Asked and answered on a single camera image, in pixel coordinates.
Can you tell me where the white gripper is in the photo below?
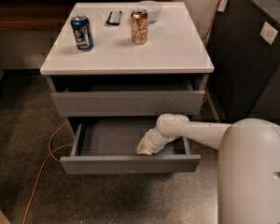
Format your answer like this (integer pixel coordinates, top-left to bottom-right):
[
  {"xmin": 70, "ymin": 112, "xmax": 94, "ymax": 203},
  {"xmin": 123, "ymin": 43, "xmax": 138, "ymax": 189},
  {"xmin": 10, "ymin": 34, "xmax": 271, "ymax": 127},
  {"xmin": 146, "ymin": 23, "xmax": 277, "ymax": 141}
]
[{"xmin": 136, "ymin": 128, "xmax": 175, "ymax": 156}]

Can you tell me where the grey drawer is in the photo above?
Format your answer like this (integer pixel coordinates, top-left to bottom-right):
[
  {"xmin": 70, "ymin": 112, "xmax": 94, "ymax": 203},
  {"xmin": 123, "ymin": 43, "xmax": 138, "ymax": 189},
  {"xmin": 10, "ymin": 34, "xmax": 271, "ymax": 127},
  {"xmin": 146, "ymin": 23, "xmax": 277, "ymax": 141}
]
[
  {"xmin": 61, "ymin": 117, "xmax": 201, "ymax": 175},
  {"xmin": 51, "ymin": 81, "xmax": 205, "ymax": 117}
]

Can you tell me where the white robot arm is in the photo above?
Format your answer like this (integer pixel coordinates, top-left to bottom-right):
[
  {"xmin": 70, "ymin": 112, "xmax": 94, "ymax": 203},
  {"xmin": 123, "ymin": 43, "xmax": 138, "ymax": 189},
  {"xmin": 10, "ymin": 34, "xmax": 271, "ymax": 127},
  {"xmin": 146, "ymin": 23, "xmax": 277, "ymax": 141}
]
[{"xmin": 136, "ymin": 114, "xmax": 280, "ymax": 224}]

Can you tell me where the grey drawer cabinet white top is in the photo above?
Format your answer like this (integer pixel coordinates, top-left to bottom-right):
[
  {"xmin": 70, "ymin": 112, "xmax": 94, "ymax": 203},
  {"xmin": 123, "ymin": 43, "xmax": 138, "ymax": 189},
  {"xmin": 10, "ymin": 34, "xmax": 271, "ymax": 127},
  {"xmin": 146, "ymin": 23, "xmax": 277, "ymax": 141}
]
[{"xmin": 40, "ymin": 1, "xmax": 215, "ymax": 174}]

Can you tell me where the grey top drawer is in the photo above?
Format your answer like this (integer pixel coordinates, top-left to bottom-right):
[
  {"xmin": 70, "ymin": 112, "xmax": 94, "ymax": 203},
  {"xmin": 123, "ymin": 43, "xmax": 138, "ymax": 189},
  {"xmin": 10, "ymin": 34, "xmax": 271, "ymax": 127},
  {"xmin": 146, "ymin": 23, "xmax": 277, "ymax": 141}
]
[{"xmin": 51, "ymin": 81, "xmax": 205, "ymax": 117}]

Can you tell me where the gold soda can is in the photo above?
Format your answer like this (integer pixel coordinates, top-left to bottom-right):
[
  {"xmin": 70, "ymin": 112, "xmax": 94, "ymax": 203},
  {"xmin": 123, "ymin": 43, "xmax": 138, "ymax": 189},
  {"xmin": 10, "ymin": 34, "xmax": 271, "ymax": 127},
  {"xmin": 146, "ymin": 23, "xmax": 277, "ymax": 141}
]
[{"xmin": 131, "ymin": 7, "xmax": 148, "ymax": 45}]

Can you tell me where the black rectangular device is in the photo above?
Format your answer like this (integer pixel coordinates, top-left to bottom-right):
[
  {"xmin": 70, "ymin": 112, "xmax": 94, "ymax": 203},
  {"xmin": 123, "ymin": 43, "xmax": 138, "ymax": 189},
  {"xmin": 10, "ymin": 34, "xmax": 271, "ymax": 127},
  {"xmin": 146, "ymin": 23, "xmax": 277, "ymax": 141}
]
[{"xmin": 105, "ymin": 11, "xmax": 122, "ymax": 25}]

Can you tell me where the blue soda can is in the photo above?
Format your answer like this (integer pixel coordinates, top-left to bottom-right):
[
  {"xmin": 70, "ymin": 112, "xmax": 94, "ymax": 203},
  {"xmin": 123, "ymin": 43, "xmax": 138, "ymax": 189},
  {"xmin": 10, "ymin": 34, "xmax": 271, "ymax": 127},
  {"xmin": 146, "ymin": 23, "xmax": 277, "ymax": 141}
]
[{"xmin": 71, "ymin": 14, "xmax": 94, "ymax": 51}]

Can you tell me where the white bowl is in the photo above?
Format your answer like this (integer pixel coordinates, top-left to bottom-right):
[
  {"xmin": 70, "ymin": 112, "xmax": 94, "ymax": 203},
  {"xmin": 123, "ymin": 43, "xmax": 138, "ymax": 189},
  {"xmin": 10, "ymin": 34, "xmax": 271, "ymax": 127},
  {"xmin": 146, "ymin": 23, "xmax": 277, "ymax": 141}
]
[{"xmin": 136, "ymin": 0, "xmax": 162, "ymax": 23}]

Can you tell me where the dark grey bin cabinet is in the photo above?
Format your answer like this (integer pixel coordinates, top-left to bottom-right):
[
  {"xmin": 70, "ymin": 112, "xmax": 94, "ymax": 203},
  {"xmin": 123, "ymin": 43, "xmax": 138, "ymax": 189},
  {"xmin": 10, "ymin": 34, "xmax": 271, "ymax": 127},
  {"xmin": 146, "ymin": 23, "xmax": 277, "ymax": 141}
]
[{"xmin": 207, "ymin": 0, "xmax": 280, "ymax": 125}]

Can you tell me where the white label tag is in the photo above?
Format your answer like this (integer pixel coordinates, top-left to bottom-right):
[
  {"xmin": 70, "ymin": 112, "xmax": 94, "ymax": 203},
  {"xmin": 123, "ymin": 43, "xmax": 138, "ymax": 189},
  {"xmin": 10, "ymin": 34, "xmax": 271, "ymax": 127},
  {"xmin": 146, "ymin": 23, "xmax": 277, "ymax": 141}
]
[{"xmin": 217, "ymin": 0, "xmax": 228, "ymax": 12}]

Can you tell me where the white square sticker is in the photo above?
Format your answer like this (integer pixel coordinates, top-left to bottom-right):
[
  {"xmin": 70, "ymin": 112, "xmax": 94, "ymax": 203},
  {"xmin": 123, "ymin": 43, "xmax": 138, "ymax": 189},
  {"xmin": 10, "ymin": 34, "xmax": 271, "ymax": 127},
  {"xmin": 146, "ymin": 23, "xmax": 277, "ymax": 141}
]
[{"xmin": 259, "ymin": 22, "xmax": 278, "ymax": 45}]

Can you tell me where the wooden bench shelf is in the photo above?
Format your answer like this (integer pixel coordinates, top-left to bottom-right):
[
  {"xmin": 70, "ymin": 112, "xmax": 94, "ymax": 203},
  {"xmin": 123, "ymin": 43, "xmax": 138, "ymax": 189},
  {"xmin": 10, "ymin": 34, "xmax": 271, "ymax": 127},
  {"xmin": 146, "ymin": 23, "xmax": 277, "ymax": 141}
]
[{"xmin": 0, "ymin": 0, "xmax": 173, "ymax": 32}]

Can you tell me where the orange cable on floor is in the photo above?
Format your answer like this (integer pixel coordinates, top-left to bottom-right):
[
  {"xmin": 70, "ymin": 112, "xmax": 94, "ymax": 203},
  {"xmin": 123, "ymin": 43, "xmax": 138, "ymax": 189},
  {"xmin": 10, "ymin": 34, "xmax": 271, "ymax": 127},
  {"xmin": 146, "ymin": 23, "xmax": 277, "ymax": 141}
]
[{"xmin": 21, "ymin": 123, "xmax": 74, "ymax": 224}]

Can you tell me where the orange cable on wall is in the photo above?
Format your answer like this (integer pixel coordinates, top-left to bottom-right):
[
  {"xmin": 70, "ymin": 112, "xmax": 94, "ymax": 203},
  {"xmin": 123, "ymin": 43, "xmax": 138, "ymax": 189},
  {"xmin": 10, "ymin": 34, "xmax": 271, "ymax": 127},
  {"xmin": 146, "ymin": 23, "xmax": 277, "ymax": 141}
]
[{"xmin": 201, "ymin": 0, "xmax": 235, "ymax": 42}]

